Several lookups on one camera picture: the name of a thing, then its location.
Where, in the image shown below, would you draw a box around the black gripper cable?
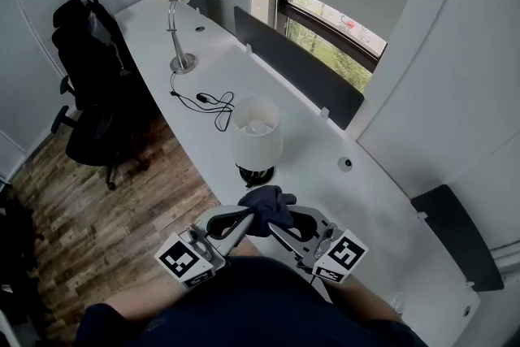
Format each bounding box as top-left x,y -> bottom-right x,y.
298,262 -> 334,304

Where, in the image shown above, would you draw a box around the silver gooseneck lamp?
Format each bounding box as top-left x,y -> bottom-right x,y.
165,0 -> 199,76

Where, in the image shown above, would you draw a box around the dark blue wiping cloth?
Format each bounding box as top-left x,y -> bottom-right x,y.
237,185 -> 297,237

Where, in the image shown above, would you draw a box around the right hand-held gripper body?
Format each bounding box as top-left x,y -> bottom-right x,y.
298,222 -> 370,284

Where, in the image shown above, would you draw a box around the clear plastic wrapper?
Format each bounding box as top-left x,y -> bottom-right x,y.
388,291 -> 406,317

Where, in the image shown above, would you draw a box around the dark framed window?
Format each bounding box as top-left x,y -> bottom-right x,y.
251,0 -> 389,94

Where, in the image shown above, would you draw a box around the person's right forearm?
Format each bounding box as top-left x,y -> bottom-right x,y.
336,274 -> 403,324

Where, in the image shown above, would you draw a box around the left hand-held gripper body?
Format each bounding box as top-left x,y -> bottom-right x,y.
154,225 -> 232,290

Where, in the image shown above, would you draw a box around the white wall pipes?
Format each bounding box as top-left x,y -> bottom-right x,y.
489,241 -> 520,277

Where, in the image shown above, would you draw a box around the black office chair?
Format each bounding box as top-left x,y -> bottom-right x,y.
50,0 -> 155,191

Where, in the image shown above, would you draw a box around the long dark desk divider panel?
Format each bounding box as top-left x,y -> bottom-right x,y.
233,6 -> 366,131

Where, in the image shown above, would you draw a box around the black power cord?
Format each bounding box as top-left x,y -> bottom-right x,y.
169,71 -> 236,132

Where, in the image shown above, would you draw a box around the person's dark blue shirt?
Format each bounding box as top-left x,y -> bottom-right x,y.
75,255 -> 427,347

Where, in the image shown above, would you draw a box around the black equipment heap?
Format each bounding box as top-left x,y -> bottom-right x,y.
0,182 -> 46,326

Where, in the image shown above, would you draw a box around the person's left forearm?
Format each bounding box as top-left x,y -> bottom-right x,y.
103,275 -> 192,314

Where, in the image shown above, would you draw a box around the white table lamp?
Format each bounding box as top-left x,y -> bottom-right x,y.
230,96 -> 284,189

